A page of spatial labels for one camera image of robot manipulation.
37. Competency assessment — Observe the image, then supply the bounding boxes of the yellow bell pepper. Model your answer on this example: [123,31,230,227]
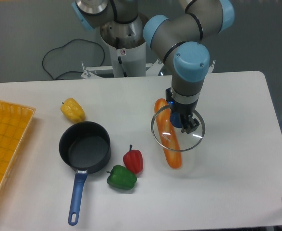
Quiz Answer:
[61,98,86,123]

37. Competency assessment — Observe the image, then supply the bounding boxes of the black cable on floor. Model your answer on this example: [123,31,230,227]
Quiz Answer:
[42,38,106,80]

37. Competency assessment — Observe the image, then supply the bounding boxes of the orange baguette bread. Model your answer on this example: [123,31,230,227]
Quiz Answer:
[156,108,182,169]

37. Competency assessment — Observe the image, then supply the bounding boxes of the green bell pepper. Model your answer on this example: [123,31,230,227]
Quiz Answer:
[107,165,137,190]

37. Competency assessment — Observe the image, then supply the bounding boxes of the glass lid with blue knob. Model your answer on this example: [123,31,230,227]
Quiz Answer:
[150,103,206,152]

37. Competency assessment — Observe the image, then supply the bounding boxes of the red bell pepper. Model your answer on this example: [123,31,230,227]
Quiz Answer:
[123,144,144,175]

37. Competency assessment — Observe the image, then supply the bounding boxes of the orange plastic basket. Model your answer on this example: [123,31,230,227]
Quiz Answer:
[0,100,36,191]

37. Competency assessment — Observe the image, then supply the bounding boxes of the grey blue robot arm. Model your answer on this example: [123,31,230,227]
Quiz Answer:
[72,0,235,134]

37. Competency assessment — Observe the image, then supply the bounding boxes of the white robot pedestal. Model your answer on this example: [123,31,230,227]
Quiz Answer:
[80,14,216,79]

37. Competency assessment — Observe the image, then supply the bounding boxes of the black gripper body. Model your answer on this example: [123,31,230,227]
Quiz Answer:
[166,88,198,124]

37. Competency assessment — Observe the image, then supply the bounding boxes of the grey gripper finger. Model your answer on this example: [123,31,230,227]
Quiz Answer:
[180,115,199,134]

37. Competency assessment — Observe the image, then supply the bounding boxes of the black pot with blue handle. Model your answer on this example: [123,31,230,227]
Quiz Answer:
[59,121,111,226]

